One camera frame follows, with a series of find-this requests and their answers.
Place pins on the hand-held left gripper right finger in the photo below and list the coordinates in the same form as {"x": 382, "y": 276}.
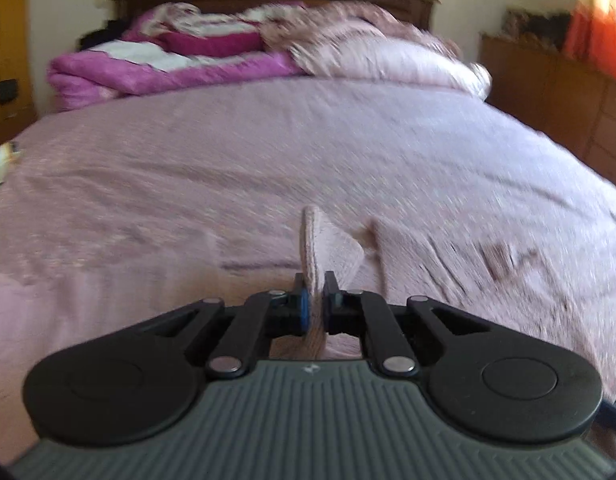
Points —
{"x": 329, "y": 310}

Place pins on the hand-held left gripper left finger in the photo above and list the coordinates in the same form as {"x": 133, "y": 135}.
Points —
{"x": 303, "y": 310}

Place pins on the pink knit sweater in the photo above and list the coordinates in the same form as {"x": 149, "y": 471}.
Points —
{"x": 333, "y": 255}

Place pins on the pink floral bedspread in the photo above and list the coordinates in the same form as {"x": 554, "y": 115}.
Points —
{"x": 163, "y": 185}

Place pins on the pale pink ruffled pillow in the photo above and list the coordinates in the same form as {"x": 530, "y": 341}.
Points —
{"x": 387, "y": 55}

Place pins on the magenta and white quilt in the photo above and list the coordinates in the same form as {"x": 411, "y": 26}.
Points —
{"x": 188, "y": 70}

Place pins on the wooden cabinet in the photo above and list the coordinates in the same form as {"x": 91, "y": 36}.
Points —
{"x": 557, "y": 90}

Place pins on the open book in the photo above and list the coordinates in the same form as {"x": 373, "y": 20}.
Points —
{"x": 0, "y": 162}

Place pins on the black clothing pile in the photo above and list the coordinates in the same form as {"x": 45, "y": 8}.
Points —
{"x": 100, "y": 35}

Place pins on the dark assorted clutter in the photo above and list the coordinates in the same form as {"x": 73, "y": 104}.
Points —
{"x": 535, "y": 27}

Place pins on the small black hanging bag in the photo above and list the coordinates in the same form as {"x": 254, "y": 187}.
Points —
{"x": 5, "y": 91}

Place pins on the orange curtain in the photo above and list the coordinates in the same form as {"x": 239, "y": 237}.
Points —
{"x": 597, "y": 35}

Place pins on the wooden wardrobe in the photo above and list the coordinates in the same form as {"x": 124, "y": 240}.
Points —
{"x": 8, "y": 35}

